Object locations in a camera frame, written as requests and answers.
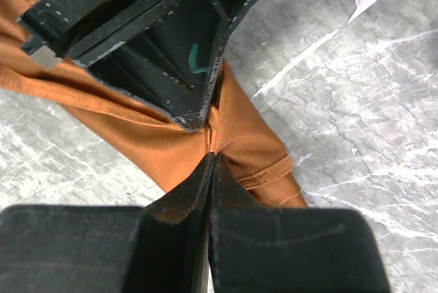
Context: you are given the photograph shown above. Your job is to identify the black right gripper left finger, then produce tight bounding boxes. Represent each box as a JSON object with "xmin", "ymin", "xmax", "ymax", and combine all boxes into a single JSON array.
[{"xmin": 1, "ymin": 154, "xmax": 214, "ymax": 292}]

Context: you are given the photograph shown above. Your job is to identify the orange cloth napkin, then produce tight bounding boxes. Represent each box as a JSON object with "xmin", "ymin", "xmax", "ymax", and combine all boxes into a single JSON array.
[{"xmin": 1, "ymin": 0, "xmax": 306, "ymax": 207}]

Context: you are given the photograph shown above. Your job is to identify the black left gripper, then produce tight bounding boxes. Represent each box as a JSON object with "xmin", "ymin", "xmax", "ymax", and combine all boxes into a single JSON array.
[{"xmin": 17, "ymin": 0, "xmax": 257, "ymax": 132}]

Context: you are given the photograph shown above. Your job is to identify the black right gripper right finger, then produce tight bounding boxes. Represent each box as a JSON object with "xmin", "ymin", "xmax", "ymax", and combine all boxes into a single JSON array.
[{"xmin": 209, "ymin": 155, "xmax": 390, "ymax": 292}]

